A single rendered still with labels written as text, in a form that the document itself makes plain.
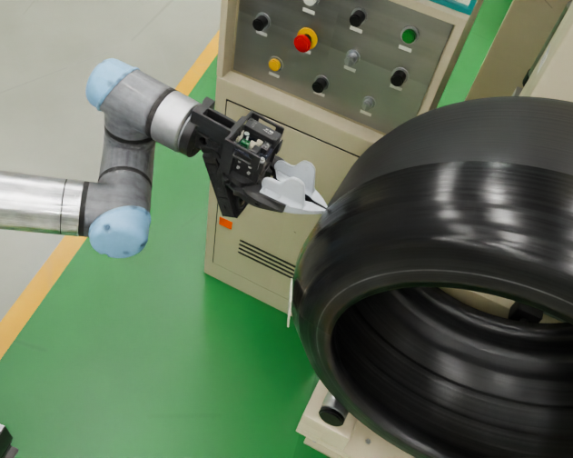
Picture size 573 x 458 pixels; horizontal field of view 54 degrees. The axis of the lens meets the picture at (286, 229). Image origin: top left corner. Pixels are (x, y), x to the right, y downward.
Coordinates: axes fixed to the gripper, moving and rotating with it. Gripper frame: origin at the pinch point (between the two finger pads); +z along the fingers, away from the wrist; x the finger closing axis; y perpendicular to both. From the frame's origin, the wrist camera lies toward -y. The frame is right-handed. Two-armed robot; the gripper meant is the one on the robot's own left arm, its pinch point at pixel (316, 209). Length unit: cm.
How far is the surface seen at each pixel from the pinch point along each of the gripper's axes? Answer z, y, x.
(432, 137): 8.6, 15.9, 4.5
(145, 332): -40, -128, 26
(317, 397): 14.6, -35.3, -6.9
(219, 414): -2, -124, 13
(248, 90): -35, -38, 60
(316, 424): 16.5, -36.0, -11.1
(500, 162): 15.5, 21.2, -1.2
